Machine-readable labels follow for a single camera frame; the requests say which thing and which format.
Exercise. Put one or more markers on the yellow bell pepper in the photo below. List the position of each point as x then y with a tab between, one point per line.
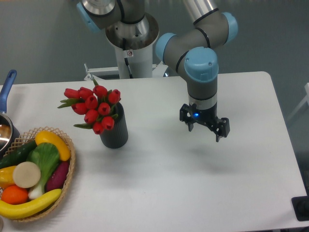
6	177

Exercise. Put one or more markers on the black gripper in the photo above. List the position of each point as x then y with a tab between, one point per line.
190	114

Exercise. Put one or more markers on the orange fruit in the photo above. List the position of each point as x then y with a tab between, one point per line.
15	195

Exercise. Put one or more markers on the green cucumber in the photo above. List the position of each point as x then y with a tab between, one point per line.
18	155

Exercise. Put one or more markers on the yellow banana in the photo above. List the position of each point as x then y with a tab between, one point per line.
28	209

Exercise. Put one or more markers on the beige round radish slice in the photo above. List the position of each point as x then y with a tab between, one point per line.
26	174

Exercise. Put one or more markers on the green bok choy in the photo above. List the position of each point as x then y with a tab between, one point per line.
46	157

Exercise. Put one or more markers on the purple sweet potato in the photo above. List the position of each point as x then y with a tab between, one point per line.
57	179

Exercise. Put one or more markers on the red tulip bouquet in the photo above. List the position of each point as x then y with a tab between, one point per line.
98	106

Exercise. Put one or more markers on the blue handled steel pot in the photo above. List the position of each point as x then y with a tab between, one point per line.
8	132

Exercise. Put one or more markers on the black device at table edge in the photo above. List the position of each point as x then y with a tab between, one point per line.
301	207

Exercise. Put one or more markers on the white frame at right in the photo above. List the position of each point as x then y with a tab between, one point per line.
300	109

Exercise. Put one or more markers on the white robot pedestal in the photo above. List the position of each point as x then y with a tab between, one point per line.
131	64

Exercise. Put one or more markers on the woven wicker basket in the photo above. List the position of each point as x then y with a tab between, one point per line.
29	136

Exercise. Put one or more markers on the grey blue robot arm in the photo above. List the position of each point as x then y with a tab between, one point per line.
134	34

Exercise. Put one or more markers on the dark grey ribbed vase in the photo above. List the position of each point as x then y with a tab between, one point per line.
118	136

